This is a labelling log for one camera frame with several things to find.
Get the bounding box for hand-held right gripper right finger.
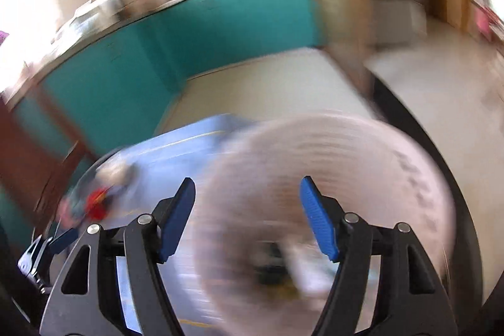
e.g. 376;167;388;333
299;175;459;336

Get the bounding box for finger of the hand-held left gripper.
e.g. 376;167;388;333
18;228;79;293

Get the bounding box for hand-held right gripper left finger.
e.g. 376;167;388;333
39;177;196;336

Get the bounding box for pink bag lined trash bin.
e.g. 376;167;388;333
193;111;487;336

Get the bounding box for blue striped tablecloth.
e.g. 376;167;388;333
55;113;256;336

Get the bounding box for carved wooden chair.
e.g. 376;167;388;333
0;100;95;242

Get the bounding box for teal kitchen cabinets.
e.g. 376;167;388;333
0;0;327;250

